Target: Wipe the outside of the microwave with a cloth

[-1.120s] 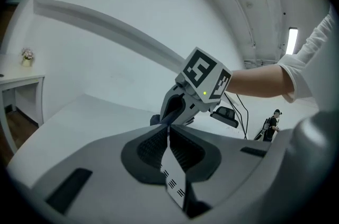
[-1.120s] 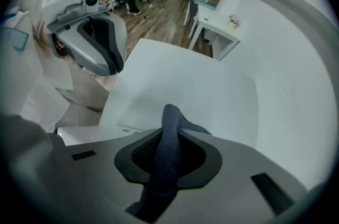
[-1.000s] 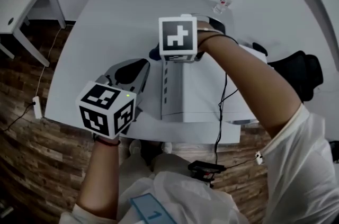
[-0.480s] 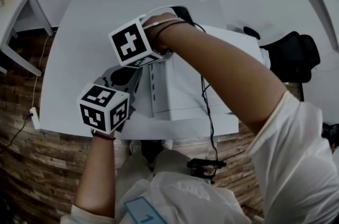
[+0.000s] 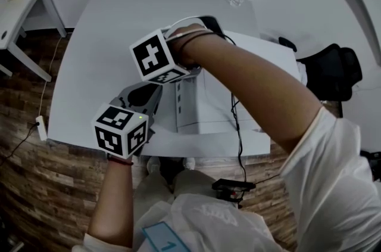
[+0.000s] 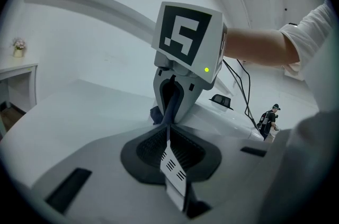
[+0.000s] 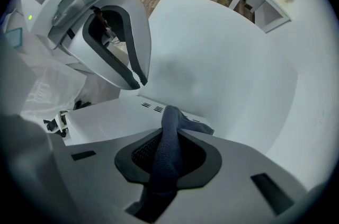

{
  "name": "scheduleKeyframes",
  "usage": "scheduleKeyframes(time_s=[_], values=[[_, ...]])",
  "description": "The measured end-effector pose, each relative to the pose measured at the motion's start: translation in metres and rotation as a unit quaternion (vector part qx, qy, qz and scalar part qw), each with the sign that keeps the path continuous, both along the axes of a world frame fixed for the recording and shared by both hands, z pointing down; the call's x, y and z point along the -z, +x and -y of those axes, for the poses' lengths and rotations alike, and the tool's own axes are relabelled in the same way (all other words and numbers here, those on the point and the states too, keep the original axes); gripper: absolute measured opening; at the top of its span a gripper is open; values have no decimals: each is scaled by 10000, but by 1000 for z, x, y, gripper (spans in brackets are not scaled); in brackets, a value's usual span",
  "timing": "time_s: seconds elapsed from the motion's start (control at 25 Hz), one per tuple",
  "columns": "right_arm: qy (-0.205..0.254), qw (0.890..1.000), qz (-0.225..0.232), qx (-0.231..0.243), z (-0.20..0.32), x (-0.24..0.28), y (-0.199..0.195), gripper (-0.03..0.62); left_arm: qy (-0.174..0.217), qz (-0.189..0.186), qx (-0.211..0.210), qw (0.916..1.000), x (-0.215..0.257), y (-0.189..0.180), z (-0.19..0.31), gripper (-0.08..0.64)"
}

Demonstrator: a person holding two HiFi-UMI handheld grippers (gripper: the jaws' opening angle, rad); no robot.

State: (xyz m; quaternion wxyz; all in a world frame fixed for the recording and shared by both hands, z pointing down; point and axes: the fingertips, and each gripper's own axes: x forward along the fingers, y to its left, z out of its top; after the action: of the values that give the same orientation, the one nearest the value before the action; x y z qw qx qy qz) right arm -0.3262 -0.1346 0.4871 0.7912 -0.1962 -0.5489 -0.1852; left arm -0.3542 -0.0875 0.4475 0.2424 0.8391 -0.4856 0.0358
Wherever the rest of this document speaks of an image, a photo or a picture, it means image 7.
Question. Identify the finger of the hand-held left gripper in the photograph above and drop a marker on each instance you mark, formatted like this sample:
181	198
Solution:
140	40
87	58

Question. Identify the white table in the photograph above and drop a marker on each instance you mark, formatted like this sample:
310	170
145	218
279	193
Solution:
212	58

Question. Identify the teal-edged badge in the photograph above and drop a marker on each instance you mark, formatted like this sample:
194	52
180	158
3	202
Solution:
14	37

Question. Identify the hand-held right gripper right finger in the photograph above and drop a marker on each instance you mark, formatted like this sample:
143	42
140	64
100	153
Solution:
238	164

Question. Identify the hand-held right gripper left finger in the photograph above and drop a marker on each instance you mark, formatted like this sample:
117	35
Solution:
92	178

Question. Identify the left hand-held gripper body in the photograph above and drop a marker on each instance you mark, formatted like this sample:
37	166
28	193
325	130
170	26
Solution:
45	5

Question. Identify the dark blue cloth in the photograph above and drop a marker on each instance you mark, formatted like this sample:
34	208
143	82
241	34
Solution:
167	159

